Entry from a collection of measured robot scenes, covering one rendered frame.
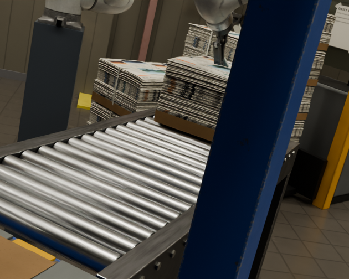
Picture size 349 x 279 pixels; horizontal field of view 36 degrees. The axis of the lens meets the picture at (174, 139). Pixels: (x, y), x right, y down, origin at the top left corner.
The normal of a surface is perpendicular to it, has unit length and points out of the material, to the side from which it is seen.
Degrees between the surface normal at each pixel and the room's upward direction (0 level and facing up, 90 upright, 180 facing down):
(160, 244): 0
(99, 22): 90
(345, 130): 90
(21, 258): 0
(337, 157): 90
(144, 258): 0
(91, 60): 90
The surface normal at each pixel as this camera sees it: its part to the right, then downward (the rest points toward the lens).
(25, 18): 0.12, 0.32
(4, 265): 0.22, -0.93
